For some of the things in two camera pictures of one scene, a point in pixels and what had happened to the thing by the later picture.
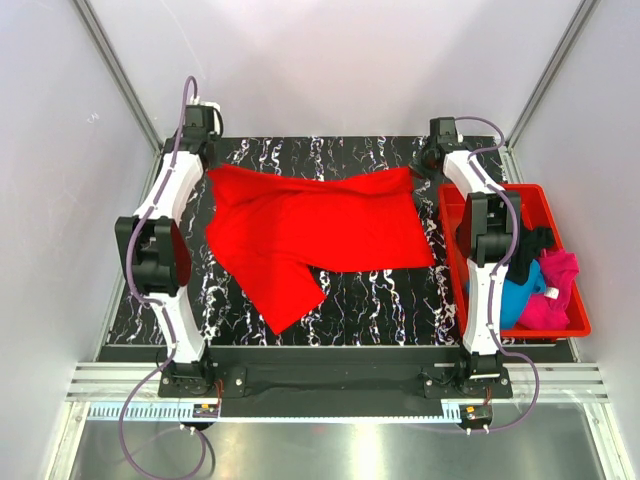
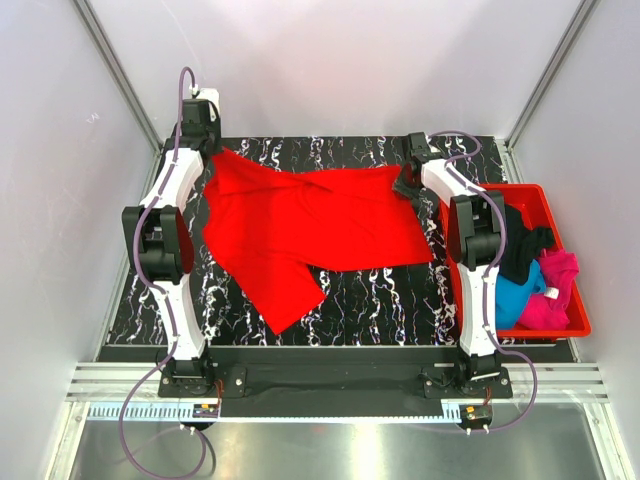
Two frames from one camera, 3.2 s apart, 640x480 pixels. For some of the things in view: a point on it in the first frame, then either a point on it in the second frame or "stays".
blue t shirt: [516, 296] stays
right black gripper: [415, 164] -> [401, 189]
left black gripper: [214, 137] stays
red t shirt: [268, 232] stays
